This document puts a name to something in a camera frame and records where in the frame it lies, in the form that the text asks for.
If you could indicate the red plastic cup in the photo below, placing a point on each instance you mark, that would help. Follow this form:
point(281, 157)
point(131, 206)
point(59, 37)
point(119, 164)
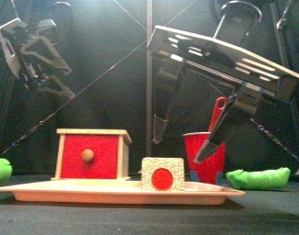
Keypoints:
point(192, 150)

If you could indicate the red drawer with wooden knob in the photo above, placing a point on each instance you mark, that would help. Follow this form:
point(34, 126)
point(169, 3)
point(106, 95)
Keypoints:
point(74, 153)

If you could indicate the green toy vegetable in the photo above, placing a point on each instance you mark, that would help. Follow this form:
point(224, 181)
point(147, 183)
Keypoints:
point(1, 171)
point(258, 179)

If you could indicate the vertical metal pole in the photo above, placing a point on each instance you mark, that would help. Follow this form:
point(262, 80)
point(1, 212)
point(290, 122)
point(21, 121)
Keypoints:
point(149, 15)

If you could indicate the blue plastic piece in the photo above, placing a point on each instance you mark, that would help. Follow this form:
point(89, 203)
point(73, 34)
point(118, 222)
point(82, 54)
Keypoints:
point(194, 176)

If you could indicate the patterned cube with red circle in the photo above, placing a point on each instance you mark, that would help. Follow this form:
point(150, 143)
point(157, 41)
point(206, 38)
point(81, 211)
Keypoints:
point(173, 168)

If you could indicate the beige plastic tray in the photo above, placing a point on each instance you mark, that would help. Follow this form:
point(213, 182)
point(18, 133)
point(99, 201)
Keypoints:
point(115, 195)

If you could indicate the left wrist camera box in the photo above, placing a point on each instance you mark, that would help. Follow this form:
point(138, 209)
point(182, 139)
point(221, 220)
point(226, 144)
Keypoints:
point(49, 30)

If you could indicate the grey metal frame post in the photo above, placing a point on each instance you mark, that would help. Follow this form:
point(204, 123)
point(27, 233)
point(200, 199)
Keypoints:
point(281, 46)

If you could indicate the wooden box frame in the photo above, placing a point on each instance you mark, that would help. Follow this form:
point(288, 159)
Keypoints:
point(95, 132)

